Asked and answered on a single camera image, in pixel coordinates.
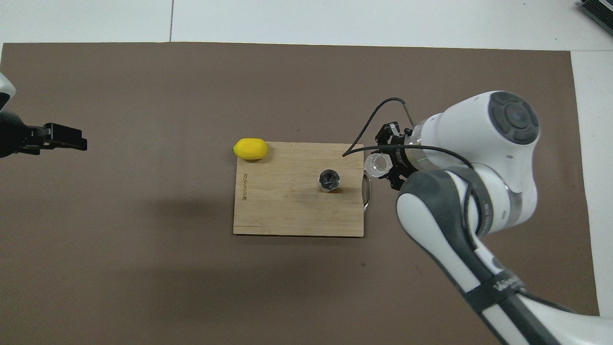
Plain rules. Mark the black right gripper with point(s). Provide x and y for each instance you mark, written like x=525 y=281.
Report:
x=404 y=155

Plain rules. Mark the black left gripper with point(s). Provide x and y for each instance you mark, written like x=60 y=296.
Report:
x=9 y=136

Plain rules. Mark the clear plastic cup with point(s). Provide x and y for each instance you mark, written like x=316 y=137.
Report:
x=377 y=165

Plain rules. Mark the clear glass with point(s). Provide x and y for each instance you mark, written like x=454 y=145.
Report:
x=329 y=180

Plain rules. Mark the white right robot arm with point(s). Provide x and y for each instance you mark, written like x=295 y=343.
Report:
x=479 y=143

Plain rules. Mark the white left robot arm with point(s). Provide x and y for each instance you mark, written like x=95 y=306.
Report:
x=5 y=88

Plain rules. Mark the wooden cutting board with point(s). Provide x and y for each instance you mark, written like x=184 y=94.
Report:
x=287 y=211

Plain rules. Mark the yellow lemon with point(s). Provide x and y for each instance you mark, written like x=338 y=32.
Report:
x=250 y=149

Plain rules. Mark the brown table mat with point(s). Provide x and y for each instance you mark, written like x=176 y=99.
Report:
x=143 y=263

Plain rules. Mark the grey striped device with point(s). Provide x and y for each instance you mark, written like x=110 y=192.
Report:
x=601 y=12

